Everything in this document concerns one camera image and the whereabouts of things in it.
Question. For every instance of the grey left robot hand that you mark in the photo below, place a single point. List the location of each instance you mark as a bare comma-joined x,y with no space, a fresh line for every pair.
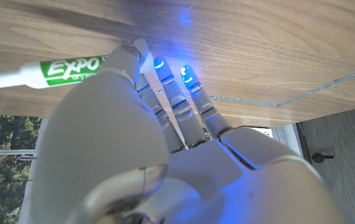
196,174

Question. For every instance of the white green dry-erase marker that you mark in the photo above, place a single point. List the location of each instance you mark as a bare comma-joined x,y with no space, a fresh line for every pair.
68,70

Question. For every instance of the white power strip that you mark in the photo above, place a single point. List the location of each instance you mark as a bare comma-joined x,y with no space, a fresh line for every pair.
263,131

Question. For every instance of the printed window forest backdrop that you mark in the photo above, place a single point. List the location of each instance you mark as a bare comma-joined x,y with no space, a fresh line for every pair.
6,174

